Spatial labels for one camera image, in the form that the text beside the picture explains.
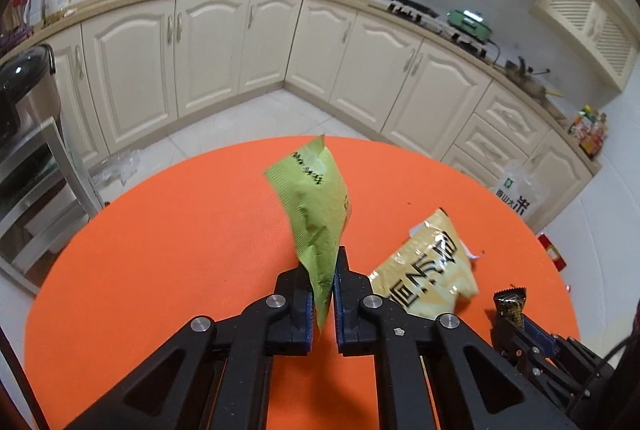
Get clear rice bag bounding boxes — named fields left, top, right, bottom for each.
left=492, top=160, right=548, bottom=231

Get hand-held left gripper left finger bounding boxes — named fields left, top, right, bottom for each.
left=65, top=260, right=316, bottom=430

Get cream lattice wall cabinet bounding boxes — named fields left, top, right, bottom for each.
left=530, top=0, right=640, bottom=92

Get beige packet with black print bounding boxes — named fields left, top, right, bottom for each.
left=369, top=209, right=481, bottom=318

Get black gas stove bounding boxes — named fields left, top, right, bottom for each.
left=370, top=3, right=488, bottom=57

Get black rice cooker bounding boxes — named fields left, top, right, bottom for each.
left=0, top=44, right=63, bottom=141

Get green electric pot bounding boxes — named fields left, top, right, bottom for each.
left=446, top=9, right=496, bottom=42

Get clear plastic bag on floor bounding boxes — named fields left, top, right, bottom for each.
left=90, top=149, right=146, bottom=186

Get round orange table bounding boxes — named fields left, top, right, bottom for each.
left=24, top=136, right=581, bottom=430

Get metal rack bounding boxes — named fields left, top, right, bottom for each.
left=0, top=117, right=106, bottom=296

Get red gift box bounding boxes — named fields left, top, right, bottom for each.
left=537, top=233, right=568, bottom=271

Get yellow-green packet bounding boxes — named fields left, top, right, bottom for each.
left=263, top=134, right=353, bottom=336

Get black snack wrapper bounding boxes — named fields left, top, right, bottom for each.
left=492, top=286, right=529, bottom=331

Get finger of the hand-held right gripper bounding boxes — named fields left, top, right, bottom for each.
left=492, top=320, right=542, bottom=377
left=522, top=316, right=567, bottom=357

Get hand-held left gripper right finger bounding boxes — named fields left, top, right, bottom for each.
left=332, top=246, right=581, bottom=430

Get cream base cabinets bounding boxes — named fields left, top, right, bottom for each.
left=0, top=0, right=603, bottom=231

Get group of condiment bottles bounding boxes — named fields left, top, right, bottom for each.
left=567, top=105, right=608, bottom=158

